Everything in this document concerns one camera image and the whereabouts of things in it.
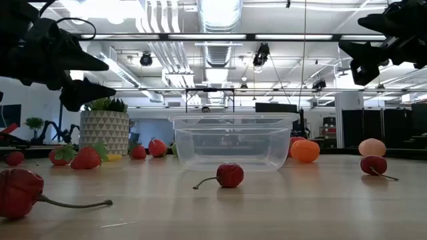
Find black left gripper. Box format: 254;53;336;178
0;18;117;113

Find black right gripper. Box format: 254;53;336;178
338;0;427;87

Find red strawberry with green leaves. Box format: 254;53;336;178
48;143;78;167
69;141;109;171
127;141;147;161

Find round red fruit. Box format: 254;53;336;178
147;137;168;159

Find small red strawberry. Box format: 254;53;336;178
4;151;25;167

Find red cherry with stem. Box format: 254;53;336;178
360;155;400;182
192;163;245;191

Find peeled orange tangerine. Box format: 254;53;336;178
290;139;321;164

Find large red pepper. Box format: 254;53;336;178
0;168;113;220

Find clear plastic tupperware container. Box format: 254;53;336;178
168;112;300;172

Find green succulent plant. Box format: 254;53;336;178
83;96;129;113

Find black vertical stand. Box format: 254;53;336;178
58;101;64;143

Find triangle-patterned planter pot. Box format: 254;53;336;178
79;110;130;157

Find grey horizontal pipe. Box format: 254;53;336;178
109;87;427;94

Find small potted background plant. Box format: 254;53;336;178
23;116;45;141

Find black partition panels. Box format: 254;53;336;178
342;108;412;149

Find white building column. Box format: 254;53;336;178
334;92;364;149

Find background storage shelf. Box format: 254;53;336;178
319;116;337;149

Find black background monitor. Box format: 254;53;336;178
255;102;299;114

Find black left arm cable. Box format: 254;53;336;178
39;0;97;41

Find black wall screen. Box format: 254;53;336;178
0;103;22;129

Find black aluminium table frame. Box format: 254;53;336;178
0;145;427;160

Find silver ceiling duct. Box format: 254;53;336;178
196;0;244;67

